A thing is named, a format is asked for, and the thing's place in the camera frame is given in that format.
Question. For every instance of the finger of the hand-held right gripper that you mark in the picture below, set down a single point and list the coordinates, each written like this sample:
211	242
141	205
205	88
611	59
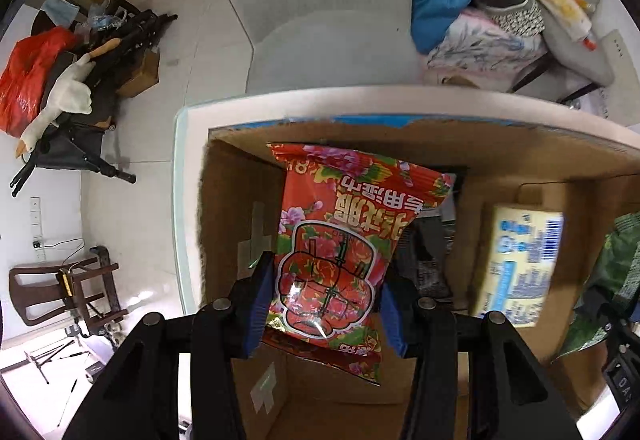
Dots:
602	307

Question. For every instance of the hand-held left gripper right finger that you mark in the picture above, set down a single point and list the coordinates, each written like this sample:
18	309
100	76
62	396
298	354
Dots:
395	325

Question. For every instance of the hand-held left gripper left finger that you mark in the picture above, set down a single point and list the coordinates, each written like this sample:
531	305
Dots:
259	315

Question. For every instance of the green packet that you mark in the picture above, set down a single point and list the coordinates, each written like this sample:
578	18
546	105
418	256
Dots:
617	260

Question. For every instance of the red floral snack packet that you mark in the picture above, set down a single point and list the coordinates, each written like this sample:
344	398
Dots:
330	265

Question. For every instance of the black packet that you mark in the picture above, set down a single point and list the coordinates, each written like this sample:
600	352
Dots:
430	265

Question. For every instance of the white and blue packet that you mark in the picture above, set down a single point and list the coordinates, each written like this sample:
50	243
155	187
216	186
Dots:
522	265

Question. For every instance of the dark wooden chair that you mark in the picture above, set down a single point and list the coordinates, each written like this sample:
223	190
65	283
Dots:
95	290

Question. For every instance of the thin metal stand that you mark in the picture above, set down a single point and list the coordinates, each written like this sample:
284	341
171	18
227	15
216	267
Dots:
50	355

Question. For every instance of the white power strip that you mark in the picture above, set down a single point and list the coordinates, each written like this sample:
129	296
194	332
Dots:
36	230

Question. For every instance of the small brown cardboard box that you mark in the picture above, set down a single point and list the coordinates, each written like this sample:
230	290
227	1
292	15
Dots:
142	75

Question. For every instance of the white goose plush toy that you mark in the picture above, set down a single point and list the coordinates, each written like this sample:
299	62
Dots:
67	93

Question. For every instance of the black tripod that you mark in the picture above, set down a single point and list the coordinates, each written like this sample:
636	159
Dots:
125	45

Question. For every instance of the yellow and white cloth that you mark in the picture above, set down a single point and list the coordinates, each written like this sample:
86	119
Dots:
562	0

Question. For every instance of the black and white patterned cloth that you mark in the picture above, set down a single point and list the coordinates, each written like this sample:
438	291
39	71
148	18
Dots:
515	5

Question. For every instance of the blue cloth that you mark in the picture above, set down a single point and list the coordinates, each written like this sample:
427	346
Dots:
440	13

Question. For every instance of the red plastic bag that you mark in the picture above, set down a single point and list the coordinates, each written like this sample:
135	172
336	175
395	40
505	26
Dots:
25	80

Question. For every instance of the blue face mask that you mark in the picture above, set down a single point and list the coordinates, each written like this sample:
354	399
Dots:
61	10

